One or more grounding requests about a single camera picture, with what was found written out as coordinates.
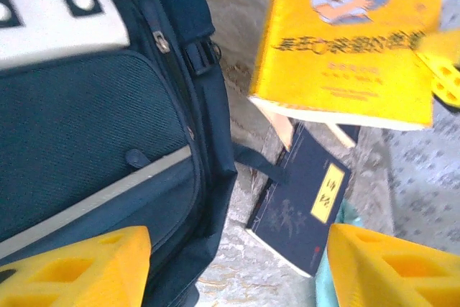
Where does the light blue pencil pouch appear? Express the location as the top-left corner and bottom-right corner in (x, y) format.
(314, 197), (360, 307)

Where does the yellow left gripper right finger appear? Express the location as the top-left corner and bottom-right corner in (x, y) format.
(327, 222), (460, 307)

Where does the navy blue white backpack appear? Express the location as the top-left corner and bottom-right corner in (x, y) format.
(0, 0), (293, 307)

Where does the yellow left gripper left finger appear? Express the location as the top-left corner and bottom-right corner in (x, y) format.
(0, 226), (152, 307)

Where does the yellow cartoon cover book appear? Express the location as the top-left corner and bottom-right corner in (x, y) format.
(247, 0), (445, 152)

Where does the large navy blue book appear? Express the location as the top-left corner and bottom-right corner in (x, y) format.
(246, 122), (353, 279)

